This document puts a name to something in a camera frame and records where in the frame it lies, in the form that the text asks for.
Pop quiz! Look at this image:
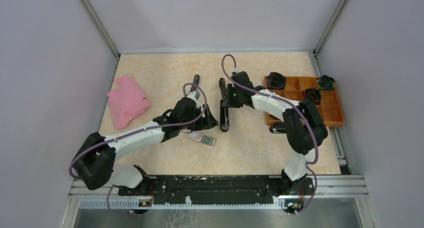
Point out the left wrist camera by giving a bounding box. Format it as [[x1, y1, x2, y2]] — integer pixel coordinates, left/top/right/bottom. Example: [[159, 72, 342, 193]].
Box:
[[186, 90, 201, 104]]

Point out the dark rolled fabric top-left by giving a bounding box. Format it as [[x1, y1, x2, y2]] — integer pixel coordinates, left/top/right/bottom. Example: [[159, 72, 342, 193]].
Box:
[[266, 72, 287, 90]]

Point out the pink cloth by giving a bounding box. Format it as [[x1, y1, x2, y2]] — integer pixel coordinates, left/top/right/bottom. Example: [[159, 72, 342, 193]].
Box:
[[107, 75, 151, 130]]

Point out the orange wooden compartment tray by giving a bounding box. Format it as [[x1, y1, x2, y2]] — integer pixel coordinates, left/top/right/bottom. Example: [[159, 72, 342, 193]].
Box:
[[271, 76, 345, 128]]

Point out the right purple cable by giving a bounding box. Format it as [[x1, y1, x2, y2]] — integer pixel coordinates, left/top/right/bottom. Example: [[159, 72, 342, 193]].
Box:
[[221, 54, 320, 216]]

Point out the dark rolled fabric centre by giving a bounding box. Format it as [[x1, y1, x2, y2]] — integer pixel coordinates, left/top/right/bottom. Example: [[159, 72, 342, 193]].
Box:
[[302, 87, 322, 105]]

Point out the black stapler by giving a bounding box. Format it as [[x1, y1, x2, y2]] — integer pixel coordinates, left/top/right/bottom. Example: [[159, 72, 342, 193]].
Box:
[[218, 77, 229, 133]]

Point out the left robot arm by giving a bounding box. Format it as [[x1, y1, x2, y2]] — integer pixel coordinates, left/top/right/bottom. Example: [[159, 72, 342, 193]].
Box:
[[69, 97, 219, 195]]

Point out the dark rolled fabric top-right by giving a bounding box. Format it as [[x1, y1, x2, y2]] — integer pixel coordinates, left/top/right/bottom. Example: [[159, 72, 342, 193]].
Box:
[[316, 75, 336, 91]]

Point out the blue stapler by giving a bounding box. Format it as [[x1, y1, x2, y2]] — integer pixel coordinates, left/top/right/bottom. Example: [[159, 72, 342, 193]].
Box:
[[190, 74, 200, 98]]

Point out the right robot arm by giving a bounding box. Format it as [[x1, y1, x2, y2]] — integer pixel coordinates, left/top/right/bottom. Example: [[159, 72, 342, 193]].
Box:
[[218, 71, 328, 194]]

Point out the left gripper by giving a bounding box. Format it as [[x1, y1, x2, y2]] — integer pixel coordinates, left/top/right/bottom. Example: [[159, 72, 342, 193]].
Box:
[[180, 103, 219, 131]]

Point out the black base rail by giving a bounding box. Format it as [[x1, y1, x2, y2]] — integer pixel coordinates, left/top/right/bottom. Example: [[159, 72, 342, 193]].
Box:
[[118, 175, 314, 205]]

